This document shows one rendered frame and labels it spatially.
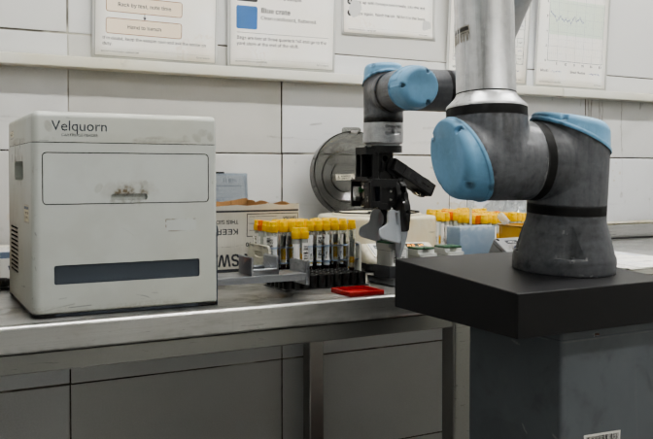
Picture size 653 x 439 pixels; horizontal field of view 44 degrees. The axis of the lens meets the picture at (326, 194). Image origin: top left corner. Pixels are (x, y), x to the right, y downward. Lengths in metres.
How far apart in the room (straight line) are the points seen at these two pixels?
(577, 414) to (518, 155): 0.36
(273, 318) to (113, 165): 0.35
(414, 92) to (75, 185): 0.57
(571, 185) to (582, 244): 0.09
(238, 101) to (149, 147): 0.77
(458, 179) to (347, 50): 1.08
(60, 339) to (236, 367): 0.90
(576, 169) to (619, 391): 0.32
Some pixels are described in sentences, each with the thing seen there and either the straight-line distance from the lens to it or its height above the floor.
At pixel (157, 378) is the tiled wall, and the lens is 2.00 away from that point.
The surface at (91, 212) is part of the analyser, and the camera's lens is 1.25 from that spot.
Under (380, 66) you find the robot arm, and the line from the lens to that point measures 1.51.
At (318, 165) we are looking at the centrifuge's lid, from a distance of 2.04.
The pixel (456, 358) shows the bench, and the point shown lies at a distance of 1.55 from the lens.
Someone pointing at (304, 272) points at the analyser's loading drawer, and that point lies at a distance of 1.39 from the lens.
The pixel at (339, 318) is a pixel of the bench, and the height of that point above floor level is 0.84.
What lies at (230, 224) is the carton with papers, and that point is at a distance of 1.63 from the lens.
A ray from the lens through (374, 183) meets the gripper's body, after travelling 1.48.
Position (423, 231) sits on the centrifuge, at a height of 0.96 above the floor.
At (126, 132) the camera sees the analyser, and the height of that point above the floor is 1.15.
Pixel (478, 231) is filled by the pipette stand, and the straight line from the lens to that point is 1.71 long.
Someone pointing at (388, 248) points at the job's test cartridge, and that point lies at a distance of 1.53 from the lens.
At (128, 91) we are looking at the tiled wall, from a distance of 1.93.
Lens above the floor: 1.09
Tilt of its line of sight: 1 degrees down
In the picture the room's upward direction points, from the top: straight up
